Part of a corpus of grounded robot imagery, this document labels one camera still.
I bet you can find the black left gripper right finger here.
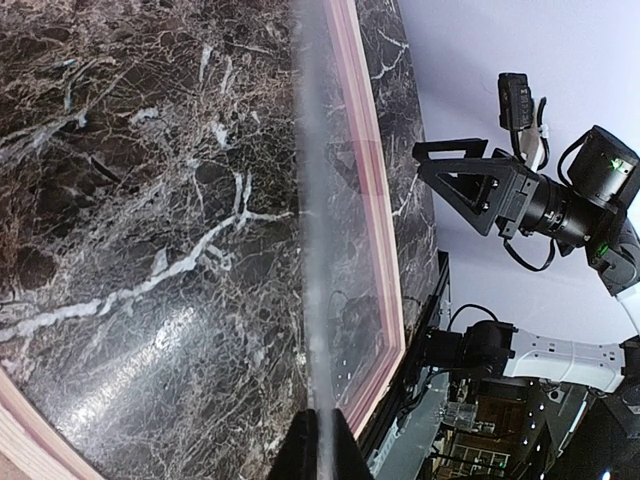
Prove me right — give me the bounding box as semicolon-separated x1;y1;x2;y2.
327;409;373;480

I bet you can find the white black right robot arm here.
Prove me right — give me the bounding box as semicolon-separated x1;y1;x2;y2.
412;126;639;479

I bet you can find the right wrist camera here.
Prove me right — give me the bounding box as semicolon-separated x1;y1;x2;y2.
497;72;534;132

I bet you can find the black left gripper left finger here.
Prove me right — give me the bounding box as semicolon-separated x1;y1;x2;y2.
267;409;318;480

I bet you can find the clear acrylic sheet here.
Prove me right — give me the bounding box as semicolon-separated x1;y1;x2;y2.
293;1;384;479

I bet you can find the light wooden picture frame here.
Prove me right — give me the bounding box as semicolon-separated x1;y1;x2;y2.
1;1;405;479

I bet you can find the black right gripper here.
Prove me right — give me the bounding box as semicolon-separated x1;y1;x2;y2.
412;138;595;248

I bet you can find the black front table rail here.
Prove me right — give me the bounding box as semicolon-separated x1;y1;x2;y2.
358;250;449;459

